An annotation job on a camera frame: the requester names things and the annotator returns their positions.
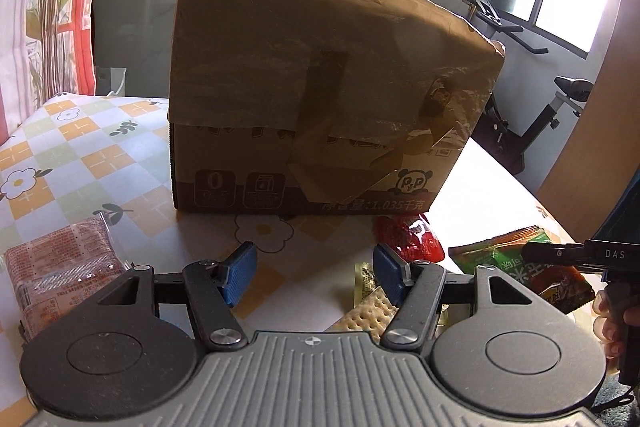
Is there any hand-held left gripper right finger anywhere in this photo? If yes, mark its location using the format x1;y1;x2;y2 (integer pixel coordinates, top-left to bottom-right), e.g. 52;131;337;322
374;243;551;352

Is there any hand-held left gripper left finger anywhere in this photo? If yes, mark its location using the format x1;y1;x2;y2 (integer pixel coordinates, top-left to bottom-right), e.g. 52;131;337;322
75;241;259;352

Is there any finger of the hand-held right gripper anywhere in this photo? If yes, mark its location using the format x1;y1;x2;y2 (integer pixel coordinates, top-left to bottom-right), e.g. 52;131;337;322
522;241;591;266

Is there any green snack packet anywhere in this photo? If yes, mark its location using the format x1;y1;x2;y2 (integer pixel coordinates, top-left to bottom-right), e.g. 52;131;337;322
448;227;596;314

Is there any brown cardboard box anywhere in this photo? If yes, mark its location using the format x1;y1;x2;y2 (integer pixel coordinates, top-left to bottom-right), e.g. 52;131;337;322
167;0;507;214

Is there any person's right hand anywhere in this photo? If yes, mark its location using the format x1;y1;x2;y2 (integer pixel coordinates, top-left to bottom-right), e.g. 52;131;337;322
592;292;627;359

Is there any small yellow sachet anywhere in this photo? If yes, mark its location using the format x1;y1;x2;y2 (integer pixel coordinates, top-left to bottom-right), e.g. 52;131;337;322
352;262;377;308

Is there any red snack packet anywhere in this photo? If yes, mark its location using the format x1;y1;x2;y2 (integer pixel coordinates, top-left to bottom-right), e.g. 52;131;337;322
375;214;446;264

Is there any clear wrapped cracker packet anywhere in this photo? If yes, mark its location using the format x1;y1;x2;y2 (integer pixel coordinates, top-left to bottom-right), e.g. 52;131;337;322
327;289;401;334

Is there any brown wooden board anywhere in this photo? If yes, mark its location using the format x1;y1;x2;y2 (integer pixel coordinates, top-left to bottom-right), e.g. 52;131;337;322
537;39;640;243

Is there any black exercise bike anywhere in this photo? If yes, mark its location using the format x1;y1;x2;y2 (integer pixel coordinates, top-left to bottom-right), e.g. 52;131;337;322
467;0;598;175

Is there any clear wrapped cake packet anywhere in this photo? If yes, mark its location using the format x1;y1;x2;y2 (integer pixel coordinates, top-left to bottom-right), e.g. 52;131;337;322
4;216;127;344

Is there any floral checkered tablecloth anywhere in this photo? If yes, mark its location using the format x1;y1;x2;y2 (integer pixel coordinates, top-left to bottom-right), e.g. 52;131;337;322
0;94;596;358

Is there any white paper bag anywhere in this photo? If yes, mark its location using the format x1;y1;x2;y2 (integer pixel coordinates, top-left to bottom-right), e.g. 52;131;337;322
95;66;129;98

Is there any printed wall cloth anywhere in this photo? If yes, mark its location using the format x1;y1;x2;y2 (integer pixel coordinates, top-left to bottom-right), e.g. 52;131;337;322
0;0;103;142

